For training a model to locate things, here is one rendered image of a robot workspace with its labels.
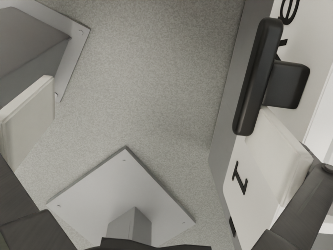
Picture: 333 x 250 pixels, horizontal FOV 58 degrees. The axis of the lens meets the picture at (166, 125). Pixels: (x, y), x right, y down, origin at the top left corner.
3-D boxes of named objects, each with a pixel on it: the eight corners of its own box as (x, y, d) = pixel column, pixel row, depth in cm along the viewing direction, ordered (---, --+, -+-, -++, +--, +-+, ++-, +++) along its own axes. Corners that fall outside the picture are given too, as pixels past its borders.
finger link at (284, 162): (300, 156, 14) (315, 157, 14) (254, 101, 20) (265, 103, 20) (279, 208, 15) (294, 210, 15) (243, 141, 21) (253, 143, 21)
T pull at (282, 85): (229, 129, 21) (234, 138, 19) (259, 15, 18) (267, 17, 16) (279, 135, 21) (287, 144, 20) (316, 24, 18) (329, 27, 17)
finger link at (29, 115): (8, 182, 14) (-9, 180, 14) (55, 119, 20) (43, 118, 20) (3, 122, 12) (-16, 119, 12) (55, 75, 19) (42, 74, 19)
